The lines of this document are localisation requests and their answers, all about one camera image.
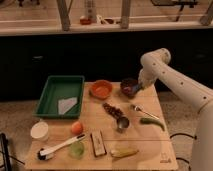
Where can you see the orange bowl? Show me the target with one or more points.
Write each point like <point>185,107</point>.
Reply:
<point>101,89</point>

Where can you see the purple bowl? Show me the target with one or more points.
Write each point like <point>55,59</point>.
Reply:
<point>126,86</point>

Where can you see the black stand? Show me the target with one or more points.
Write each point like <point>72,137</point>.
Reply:
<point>4,151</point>

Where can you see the metal measuring cup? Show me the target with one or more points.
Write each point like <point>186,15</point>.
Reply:
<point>122,124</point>

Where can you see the green chili pepper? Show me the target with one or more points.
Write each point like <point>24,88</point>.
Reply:
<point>152,121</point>

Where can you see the brown grape bunch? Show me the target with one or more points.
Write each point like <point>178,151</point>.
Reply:
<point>112,110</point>

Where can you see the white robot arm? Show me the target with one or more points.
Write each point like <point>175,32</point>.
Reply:
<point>200,97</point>

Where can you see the white dish brush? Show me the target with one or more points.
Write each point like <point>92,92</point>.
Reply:
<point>43,154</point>

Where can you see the grey folded cloth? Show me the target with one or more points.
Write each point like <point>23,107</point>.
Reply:
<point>64,105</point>

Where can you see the green plastic tray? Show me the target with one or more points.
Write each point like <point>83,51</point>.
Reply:
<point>60,87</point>

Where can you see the orange fruit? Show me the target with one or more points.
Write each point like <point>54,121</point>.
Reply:
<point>76,128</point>

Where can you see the brown white eraser block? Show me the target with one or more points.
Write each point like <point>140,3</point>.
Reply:
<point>98,144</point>

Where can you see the blue sponge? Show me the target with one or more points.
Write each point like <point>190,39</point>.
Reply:
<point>136,88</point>

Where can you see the white round container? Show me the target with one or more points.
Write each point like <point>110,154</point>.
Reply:
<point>40,131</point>

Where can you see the red object on shelf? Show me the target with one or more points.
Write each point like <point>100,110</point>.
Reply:
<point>85,21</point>

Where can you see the green cup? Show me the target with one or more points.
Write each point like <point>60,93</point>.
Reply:
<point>76,150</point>

